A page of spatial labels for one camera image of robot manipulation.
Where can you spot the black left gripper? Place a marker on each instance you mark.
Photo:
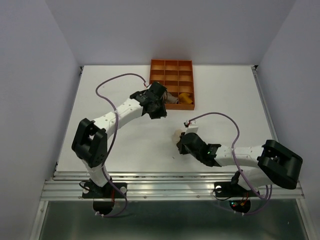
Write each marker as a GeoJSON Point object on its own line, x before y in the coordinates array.
{"type": "Point", "coordinates": [162, 113]}

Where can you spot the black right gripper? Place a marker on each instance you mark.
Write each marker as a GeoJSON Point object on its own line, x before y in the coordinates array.
{"type": "Point", "coordinates": [180, 145]}

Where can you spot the taupe sock with maroon cuff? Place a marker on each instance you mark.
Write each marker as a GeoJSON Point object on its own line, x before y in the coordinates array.
{"type": "Point", "coordinates": [170, 99]}

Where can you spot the mustard yellow striped sock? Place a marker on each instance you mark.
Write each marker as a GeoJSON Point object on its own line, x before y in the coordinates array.
{"type": "Point", "coordinates": [185, 99]}

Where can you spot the orange compartment tray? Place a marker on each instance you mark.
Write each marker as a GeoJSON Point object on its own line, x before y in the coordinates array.
{"type": "Point", "coordinates": [177, 76]}

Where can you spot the cream and brown sock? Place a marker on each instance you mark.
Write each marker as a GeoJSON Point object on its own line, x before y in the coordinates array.
{"type": "Point", "coordinates": [176, 136]}

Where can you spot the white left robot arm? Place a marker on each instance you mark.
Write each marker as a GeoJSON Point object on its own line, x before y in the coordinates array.
{"type": "Point", "coordinates": [90, 142]}

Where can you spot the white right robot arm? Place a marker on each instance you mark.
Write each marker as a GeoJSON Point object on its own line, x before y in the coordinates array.
{"type": "Point", "coordinates": [255, 177]}

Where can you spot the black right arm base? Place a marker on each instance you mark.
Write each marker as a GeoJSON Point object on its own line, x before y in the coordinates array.
{"type": "Point", "coordinates": [237, 196]}

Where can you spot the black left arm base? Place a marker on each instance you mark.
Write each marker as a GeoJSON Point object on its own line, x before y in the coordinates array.
{"type": "Point", "coordinates": [107, 201]}

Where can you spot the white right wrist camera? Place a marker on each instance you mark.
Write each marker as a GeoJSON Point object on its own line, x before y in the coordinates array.
{"type": "Point", "coordinates": [191, 126]}

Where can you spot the aluminium right side rail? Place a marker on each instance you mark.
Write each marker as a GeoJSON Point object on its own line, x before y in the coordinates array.
{"type": "Point", "coordinates": [267, 112]}

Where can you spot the aluminium front rail frame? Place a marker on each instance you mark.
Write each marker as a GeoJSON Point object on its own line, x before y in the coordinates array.
{"type": "Point", "coordinates": [141, 186]}

